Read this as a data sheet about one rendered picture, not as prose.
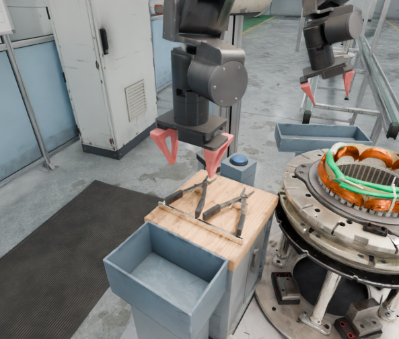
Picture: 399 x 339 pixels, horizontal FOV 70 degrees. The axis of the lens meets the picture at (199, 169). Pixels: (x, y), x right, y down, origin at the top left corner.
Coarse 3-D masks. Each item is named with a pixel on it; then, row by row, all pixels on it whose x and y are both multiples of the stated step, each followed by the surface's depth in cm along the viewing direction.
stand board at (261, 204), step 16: (192, 176) 65; (192, 192) 60; (208, 192) 60; (224, 192) 60; (240, 192) 60; (256, 192) 60; (176, 208) 56; (192, 208) 56; (208, 208) 56; (224, 208) 56; (256, 208) 56; (272, 208) 56; (160, 224) 52; (176, 224) 52; (192, 224) 52; (224, 224) 52; (256, 224) 52; (192, 240) 49; (208, 240) 49; (224, 240) 49; (224, 256) 46; (240, 256) 46
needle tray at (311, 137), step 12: (276, 132) 88; (288, 132) 91; (300, 132) 90; (312, 132) 90; (324, 132) 90; (336, 132) 89; (348, 132) 89; (360, 132) 85; (288, 144) 82; (300, 144) 81; (312, 144) 81; (324, 144) 80
